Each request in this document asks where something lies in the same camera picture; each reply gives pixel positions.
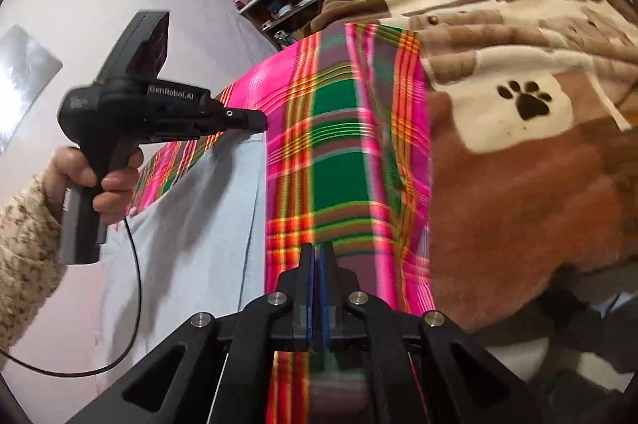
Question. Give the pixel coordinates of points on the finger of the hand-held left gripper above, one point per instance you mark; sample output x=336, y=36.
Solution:
x=246, y=121

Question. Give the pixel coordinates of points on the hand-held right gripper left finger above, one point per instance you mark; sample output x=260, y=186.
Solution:
x=310, y=304

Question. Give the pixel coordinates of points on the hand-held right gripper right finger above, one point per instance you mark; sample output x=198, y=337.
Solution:
x=324, y=304

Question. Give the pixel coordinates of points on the light blue t-shirt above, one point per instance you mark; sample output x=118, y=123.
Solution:
x=199, y=214

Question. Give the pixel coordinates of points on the person's left hand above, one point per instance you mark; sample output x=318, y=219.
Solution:
x=67, y=172

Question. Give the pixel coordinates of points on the pink plaid bed sheet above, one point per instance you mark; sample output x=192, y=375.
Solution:
x=339, y=155

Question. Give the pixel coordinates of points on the cluttered shelf unit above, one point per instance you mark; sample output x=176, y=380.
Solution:
x=279, y=0

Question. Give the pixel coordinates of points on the brown patterned blanket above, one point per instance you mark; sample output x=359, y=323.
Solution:
x=523, y=204

